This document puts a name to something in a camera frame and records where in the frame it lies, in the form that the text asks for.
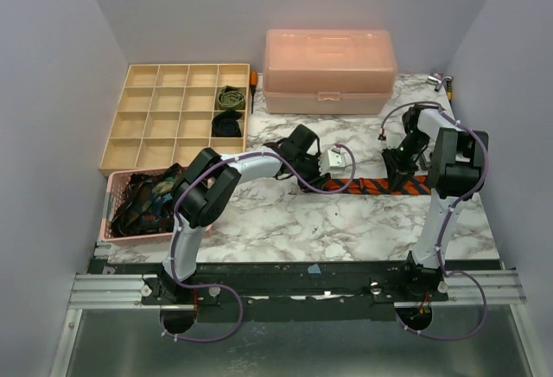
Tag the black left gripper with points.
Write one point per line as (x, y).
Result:
(316, 180)

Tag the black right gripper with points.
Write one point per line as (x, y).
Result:
(397, 162)

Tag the orange navy striped tie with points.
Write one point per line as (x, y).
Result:
(416, 185)

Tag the pink plastic storage box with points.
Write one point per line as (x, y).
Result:
(328, 71)

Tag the pink plastic basket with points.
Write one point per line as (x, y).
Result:
(115, 186)

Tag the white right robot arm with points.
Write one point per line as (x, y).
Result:
(458, 167)

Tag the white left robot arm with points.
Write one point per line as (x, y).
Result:
(204, 189)

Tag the pile of patterned ties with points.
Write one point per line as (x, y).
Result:
(146, 205)

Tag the rolled black tie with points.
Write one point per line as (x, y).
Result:
(226, 124)

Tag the rolled green tie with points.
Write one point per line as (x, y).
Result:
(230, 98)

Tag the silver socket tool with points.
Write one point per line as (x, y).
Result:
(439, 81)

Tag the yellow black tool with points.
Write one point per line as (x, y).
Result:
(449, 89)

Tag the wooden compartment tray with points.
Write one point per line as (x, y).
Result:
(165, 115)

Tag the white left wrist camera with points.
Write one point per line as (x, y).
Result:
(332, 159)

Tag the black mounting rail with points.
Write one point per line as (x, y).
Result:
(296, 292)

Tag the orange handled screwdriver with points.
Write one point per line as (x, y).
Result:
(253, 88)

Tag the aluminium extrusion frame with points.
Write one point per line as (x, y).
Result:
(95, 292)

